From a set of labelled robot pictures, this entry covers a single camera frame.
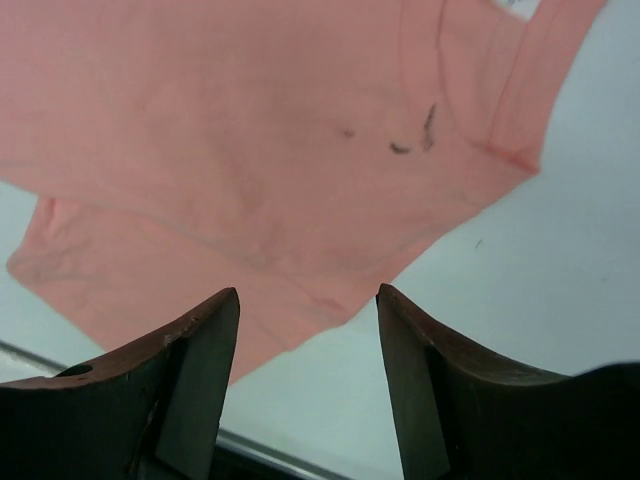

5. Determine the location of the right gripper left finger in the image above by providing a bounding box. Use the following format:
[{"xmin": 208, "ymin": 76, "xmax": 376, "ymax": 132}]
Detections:
[{"xmin": 1, "ymin": 288, "xmax": 240, "ymax": 479}]

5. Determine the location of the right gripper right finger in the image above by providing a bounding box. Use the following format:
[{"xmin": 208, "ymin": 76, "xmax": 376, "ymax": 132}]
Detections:
[{"xmin": 376, "ymin": 284, "xmax": 639, "ymax": 479}]

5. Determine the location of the pink t shirt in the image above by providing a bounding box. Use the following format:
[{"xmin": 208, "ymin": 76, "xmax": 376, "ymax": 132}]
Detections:
[{"xmin": 1, "ymin": 1, "xmax": 602, "ymax": 379}]

